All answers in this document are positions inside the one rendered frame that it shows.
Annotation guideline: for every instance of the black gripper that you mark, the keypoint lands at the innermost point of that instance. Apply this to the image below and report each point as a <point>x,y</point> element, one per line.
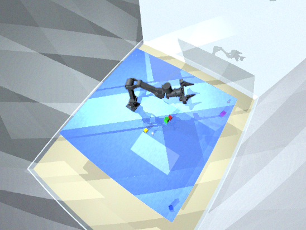
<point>180,91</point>

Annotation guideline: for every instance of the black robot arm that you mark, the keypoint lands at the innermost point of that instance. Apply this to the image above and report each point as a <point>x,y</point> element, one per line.
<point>158,91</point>

